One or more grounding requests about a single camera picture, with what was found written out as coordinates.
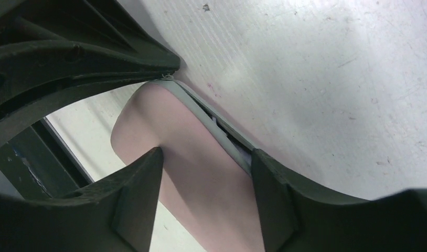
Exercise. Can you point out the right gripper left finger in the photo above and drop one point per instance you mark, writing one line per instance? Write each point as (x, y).
(116, 213)

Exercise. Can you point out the pink umbrella case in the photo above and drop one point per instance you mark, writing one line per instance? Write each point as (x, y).
(206, 183)

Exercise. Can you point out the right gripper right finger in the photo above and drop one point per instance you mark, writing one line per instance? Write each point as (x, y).
(298, 214)

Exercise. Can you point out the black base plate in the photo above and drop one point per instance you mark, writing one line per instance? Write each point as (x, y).
(37, 164)

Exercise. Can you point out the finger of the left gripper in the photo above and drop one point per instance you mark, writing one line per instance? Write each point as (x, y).
(23, 110)
(48, 46)

